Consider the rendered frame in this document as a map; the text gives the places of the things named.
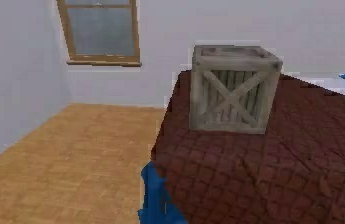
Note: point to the bed with maroon quilt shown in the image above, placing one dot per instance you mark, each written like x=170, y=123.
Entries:
x=263, y=166

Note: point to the grey wooden crate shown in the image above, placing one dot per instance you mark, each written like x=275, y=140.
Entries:
x=233, y=91

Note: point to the wooden framed window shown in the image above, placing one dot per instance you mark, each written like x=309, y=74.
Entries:
x=101, y=31

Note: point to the white pillow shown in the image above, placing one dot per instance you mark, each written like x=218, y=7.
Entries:
x=338, y=87

